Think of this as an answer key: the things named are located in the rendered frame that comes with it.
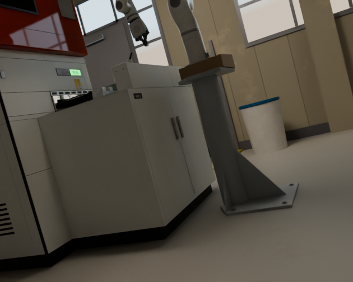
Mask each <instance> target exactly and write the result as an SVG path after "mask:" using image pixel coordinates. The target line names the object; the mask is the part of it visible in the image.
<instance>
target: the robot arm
mask: <svg viewBox="0 0 353 282"><path fill-rule="evenodd" d="M115 8H116V10H117V11H118V12H120V13H123V14H124V15H125V17H126V19H127V23H129V29H130V31H131V34H132V36H133V38H134V39H135V41H142V43H143V45H144V46H149V44H148V41H147V36H148V34H149V33H150V32H149V31H148V28H147V26H146V25H145V23H144V22H143V20H142V19H141V18H140V16H139V14H138V12H137V10H136V7H135V5H134V3H133V1H132V0H116V1H115ZM168 9H169V12H170V14H171V16H172V18H173V20H174V22H175V24H176V25H177V27H178V29H179V32H180V35H181V38H182V42H183V45H184V48H185V51H186V54H187V57H188V60H189V64H188V65H186V66H185V67H187V66H189V65H192V64H194V63H198V62H200V61H203V60H205V59H208V58H209V57H210V53H209V52H208V53H207V51H206V48H205V45H204V42H203V39H202V35H201V32H200V29H199V26H198V23H197V21H196V19H195V17H194V15H193V13H192V12H193V9H194V3H193V0H168ZM142 37H143V38H142ZM210 58H211V57H210Z"/></svg>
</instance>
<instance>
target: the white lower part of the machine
mask: <svg viewBox="0 0 353 282"><path fill-rule="evenodd" d="M78 248H79V246H78V243H77V240H76V238H74V239H73V238H72V235H71V231H70V228H69V225H68V221H67V217H66V214H65V211H64V207H63V204H62V200H61V196H60V194H59V190H58V186H57V183H56V180H55V177H54V173H53V169H52V165H51V163H50V159H49V156H48V152H47V149H46V146H45V142H44V138H43V135H42V132H41V128H40V125H39V122H38V118H34V119H26V120H18V121H9V122H7V123H5V124H2V125H0V272H1V271H12V270H23V269H34V268H40V267H52V266H53V265H54V264H56V263H57V262H59V261H60V260H62V259H63V258H65V257H66V256H68V255H69V254H70V253H72V252H73V251H75V250H76V249H78Z"/></svg>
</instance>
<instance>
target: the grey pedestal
mask: <svg viewBox="0 0 353 282"><path fill-rule="evenodd" d="M234 71H235V69H234V68H227V67H217V68H214V69H211V70H208V71H205V72H202V73H198V74H195V75H193V76H190V77H187V78H185V79H183V80H181V81H180V82H178V83H179V85H180V86H181V85H188V84H192V87H193V91H194V95H195V98H196V102H197V106H198V110H199V114H200V117H201V121H202V125H203V129H204V132H205V136H206V140H207V144H208V148H209V151H210V155H211V159H212V163H213V167H214V170H215V174H216V178H217V182H218V185H219V189H220V193H221V197H222V201H223V204H222V205H221V206H220V209H221V210H222V211H223V212H224V213H225V214H226V215H227V216H228V215H237V214H245V213H254V212H262V211H267V210H275V209H283V208H292V205H293V203H294V200H295V196H296V192H297V190H298V187H299V183H290V184H287V185H280V186H277V185H276V184H275V183H274V182H272V181H271V180H270V179H269V178H268V177H267V176H266V175H265V174H263V173H262V172H261V171H260V170H259V169H258V168H257V167H256V166H255V165H253V164H252V163H251V162H250V161H249V160H247V159H246V158H245V157H244V156H243V155H242V154H241V153H240V152H238V151H237V150H236V148H235V144H234V140H233V135H232V132H231V129H230V124H229V120H228V117H227V113H226V109H225V105H224V101H223V98H222V94H221V90H220V86H219V82H218V79H217V77H218V76H222V75H224V74H228V73H231V72H234Z"/></svg>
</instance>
